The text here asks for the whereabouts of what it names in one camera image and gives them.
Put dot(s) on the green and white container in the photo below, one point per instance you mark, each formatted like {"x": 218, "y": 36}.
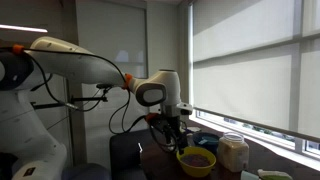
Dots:
{"x": 273, "y": 175}

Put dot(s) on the blue measuring cup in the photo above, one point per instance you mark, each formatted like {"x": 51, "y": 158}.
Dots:
{"x": 206, "y": 140}

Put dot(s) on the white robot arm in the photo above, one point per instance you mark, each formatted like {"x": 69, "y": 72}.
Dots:
{"x": 23, "y": 134}

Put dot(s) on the dark chair foreground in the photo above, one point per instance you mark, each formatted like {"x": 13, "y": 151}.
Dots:
{"x": 90, "y": 171}

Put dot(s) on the white roller blind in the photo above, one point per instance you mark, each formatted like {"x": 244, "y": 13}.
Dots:
{"x": 259, "y": 61}

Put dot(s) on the round wooden table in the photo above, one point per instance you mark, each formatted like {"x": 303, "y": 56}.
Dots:
{"x": 159, "y": 165}

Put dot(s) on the dark upholstered bench seat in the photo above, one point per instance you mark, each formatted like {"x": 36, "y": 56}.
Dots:
{"x": 125, "y": 155}

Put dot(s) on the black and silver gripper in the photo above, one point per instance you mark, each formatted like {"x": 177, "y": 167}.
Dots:
{"x": 165, "y": 127}

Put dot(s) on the yellow bowl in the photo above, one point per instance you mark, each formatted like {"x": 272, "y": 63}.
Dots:
{"x": 196, "y": 161}

